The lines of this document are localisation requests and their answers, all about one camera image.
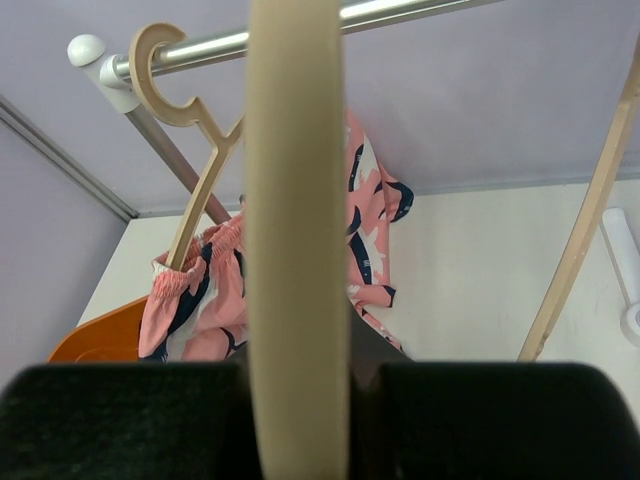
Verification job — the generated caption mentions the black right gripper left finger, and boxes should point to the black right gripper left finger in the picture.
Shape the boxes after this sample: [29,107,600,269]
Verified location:
[1,362,260,479]

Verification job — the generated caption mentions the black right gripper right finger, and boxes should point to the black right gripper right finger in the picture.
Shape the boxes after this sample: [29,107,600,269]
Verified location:
[351,362,639,479]

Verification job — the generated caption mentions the beige hanger of navy shorts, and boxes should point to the beige hanger of navy shorts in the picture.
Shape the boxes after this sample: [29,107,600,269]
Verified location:
[517,49,639,362]

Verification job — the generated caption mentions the beige hanger of grey shorts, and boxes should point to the beige hanger of grey shorts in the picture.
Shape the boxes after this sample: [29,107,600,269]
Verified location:
[245,1,349,479]

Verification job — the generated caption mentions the pink shark print shorts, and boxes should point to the pink shark print shorts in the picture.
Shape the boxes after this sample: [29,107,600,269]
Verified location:
[138,112,414,362]

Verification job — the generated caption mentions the beige hanger under pink shorts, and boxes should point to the beige hanger under pink shorts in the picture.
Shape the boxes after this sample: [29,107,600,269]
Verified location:
[129,23,243,270]

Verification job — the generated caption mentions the orange plastic laundry basket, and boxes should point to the orange plastic laundry basket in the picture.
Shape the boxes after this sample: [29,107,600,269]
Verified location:
[47,297,147,363]

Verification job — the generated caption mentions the metal clothes rack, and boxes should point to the metal clothes rack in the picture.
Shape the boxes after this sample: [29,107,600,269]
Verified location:
[67,0,506,226]

